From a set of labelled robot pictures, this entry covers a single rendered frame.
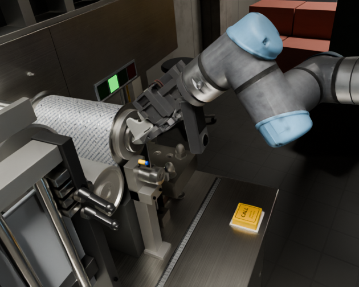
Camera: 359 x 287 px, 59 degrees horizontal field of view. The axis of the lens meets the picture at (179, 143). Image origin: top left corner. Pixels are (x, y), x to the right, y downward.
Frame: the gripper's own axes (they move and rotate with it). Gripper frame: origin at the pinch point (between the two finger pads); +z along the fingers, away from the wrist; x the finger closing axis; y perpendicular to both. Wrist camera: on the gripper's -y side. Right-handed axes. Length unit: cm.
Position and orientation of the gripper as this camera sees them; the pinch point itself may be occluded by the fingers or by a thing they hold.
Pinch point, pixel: (141, 140)
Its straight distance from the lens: 69.9
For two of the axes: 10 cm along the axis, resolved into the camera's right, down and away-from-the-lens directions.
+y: -6.5, -7.4, -1.7
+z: -6.3, 4.0, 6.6
